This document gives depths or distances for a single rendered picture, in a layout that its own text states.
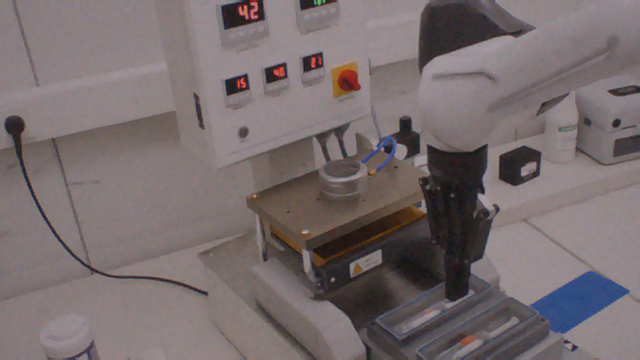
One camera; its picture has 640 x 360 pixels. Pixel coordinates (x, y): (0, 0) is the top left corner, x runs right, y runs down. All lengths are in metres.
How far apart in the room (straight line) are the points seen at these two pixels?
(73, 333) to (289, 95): 0.56
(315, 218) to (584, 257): 0.75
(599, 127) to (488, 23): 1.15
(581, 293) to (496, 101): 0.90
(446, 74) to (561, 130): 1.21
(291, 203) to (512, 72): 0.55
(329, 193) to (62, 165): 0.72
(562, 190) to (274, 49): 0.91
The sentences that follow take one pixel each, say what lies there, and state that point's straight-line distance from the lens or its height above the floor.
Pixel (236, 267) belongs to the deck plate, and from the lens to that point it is 1.30.
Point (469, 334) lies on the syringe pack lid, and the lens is 1.00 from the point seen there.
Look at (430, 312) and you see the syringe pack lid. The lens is 1.03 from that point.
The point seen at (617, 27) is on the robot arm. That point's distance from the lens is 0.60.
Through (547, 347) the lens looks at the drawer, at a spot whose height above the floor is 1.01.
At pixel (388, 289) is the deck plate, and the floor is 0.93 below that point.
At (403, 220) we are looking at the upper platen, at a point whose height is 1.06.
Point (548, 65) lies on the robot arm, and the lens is 0.63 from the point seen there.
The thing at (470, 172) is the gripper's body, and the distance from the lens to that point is 0.86.
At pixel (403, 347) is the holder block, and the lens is 0.99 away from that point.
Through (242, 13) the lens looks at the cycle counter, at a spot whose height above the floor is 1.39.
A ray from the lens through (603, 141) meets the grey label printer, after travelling 1.90.
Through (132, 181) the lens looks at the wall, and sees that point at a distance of 1.65.
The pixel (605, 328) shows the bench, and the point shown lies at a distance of 1.44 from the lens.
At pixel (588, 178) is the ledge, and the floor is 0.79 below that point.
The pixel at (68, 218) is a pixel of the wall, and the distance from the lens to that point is 1.67.
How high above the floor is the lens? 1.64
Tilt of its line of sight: 27 degrees down
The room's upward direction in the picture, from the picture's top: 6 degrees counter-clockwise
